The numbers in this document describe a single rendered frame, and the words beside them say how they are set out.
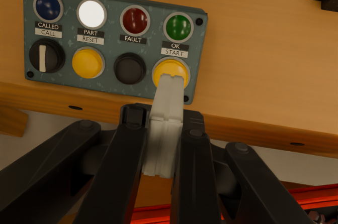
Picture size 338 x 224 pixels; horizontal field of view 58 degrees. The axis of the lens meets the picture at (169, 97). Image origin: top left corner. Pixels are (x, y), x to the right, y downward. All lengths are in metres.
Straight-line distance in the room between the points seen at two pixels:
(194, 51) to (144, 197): 0.19
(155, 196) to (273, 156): 0.92
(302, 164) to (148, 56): 1.09
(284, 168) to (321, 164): 0.14
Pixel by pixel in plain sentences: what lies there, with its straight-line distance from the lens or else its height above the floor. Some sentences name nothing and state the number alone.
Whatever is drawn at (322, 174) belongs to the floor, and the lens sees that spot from 1.33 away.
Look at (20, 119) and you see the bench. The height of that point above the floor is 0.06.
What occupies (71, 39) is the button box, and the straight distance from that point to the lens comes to 0.27.
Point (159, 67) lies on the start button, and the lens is 0.25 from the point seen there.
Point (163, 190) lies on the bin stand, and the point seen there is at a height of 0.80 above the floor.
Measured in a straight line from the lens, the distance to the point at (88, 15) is 0.26.
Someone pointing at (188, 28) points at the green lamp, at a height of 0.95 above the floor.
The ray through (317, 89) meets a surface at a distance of 0.32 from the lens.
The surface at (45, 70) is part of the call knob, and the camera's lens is 0.27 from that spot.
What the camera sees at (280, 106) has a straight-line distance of 0.30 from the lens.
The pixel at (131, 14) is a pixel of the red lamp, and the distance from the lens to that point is 0.25.
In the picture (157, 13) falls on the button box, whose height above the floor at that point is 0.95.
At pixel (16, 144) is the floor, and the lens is 1.29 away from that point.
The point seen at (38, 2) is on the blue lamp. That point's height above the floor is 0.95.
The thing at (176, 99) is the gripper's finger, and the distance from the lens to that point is 0.15.
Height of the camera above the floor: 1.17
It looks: 75 degrees down
